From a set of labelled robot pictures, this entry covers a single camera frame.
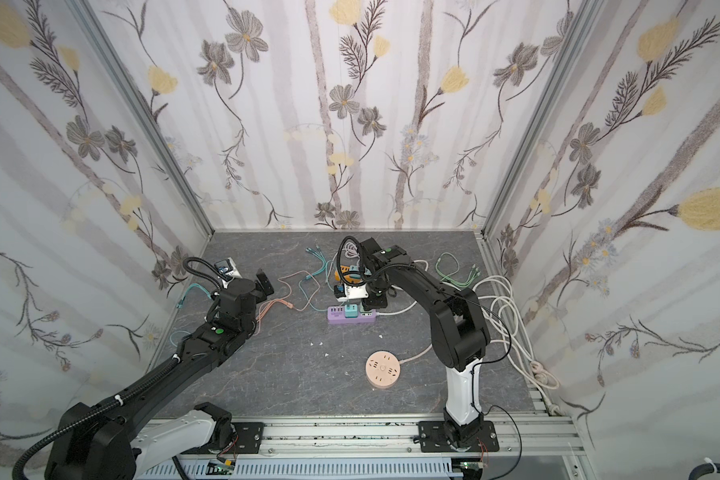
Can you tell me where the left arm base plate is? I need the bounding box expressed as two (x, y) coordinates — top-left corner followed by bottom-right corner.
(219, 422), (265, 456)

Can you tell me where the white power strip cables bundle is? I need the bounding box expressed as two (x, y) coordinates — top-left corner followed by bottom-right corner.
(377, 259), (562, 416)

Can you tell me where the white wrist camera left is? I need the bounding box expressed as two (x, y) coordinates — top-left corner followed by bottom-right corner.
(214, 257), (242, 281)

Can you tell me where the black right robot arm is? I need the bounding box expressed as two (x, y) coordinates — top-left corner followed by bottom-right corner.
(358, 238), (491, 449)

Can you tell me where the pink round power strip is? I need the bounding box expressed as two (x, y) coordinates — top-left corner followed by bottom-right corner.
(365, 351), (400, 389)

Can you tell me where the purple power strip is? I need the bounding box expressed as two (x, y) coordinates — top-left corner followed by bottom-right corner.
(326, 304), (377, 325)

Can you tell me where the orange power strip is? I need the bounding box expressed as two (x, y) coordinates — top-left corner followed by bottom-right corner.
(335, 265), (363, 285)

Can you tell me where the black corrugated cable conduit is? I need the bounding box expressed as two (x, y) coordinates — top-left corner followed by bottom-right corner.
(11, 353), (181, 480)

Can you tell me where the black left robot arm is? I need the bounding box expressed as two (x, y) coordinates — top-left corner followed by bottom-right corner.
(44, 271), (274, 479)

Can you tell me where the teal charger teal cable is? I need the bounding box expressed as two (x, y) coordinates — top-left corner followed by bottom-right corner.
(296, 245), (361, 320)

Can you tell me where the light green charging cable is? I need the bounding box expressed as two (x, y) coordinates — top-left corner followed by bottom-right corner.
(434, 251), (481, 289)

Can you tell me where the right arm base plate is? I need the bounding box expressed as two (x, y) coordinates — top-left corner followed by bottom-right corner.
(415, 420), (500, 454)

